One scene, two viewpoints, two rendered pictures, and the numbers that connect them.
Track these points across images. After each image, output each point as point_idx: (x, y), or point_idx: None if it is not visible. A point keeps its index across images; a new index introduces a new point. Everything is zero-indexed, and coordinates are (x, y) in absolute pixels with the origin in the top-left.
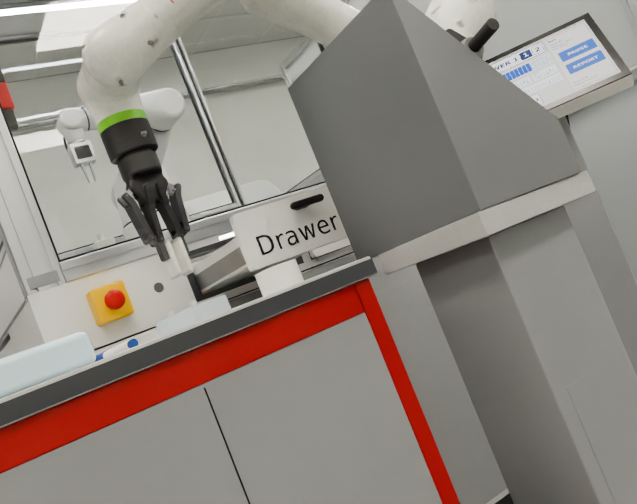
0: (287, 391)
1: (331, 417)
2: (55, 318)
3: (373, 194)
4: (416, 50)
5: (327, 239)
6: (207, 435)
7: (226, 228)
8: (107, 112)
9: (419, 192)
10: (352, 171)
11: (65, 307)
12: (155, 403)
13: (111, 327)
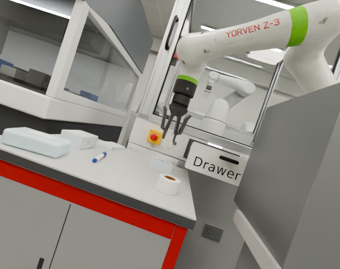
0: (102, 236)
1: (112, 264)
2: (138, 129)
3: (254, 184)
4: (333, 137)
5: (227, 180)
6: (57, 221)
7: (213, 142)
8: (181, 73)
9: (267, 211)
10: (257, 165)
11: (143, 128)
12: (47, 192)
13: (151, 143)
